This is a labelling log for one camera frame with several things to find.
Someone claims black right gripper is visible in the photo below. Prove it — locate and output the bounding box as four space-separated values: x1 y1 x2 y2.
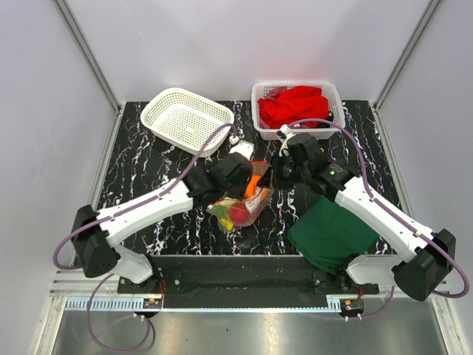
257 151 310 191

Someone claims orange fake fruit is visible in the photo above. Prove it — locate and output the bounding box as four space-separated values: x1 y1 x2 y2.
244 175 268 200

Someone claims clear zip top bag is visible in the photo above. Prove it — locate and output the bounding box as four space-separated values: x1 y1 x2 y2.
206 161 273 233

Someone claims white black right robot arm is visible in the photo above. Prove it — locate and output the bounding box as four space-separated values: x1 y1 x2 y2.
266 132 456 301

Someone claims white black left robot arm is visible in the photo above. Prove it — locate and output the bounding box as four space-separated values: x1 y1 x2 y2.
72 152 253 293

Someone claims red fake apple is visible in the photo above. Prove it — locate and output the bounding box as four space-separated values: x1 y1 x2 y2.
228 206 249 225

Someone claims red cloth in basket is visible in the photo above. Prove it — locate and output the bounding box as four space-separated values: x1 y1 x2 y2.
258 86 331 129

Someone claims white oval perforated basket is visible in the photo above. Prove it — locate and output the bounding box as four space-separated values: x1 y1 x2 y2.
140 87 234 158

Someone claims folded green cloth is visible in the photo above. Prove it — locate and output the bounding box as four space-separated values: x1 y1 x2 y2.
287 197 378 274

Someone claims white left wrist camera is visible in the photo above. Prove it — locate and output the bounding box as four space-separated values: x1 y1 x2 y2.
229 135 254 160

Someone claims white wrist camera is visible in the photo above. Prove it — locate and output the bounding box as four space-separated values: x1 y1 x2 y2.
276 124 296 157
229 135 254 160

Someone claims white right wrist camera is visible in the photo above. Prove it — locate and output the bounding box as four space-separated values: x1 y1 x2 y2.
276 124 296 157

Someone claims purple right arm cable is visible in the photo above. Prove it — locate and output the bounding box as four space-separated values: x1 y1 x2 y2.
286 118 470 321

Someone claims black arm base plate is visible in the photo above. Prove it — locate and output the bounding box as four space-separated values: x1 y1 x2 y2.
118 255 379 311

